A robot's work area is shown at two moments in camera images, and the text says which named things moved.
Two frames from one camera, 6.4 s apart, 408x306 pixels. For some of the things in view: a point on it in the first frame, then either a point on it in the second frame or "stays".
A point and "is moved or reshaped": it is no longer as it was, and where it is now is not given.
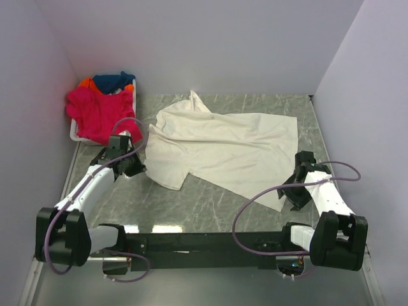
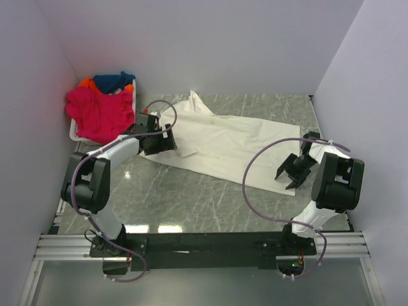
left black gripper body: x=134 y=166 → x=158 y=143
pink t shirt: x=96 y=115 stays
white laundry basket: x=74 y=132 stays
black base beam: x=203 y=250 stays
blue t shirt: x=108 y=83 stays
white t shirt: x=241 y=152 is moved or reshaped
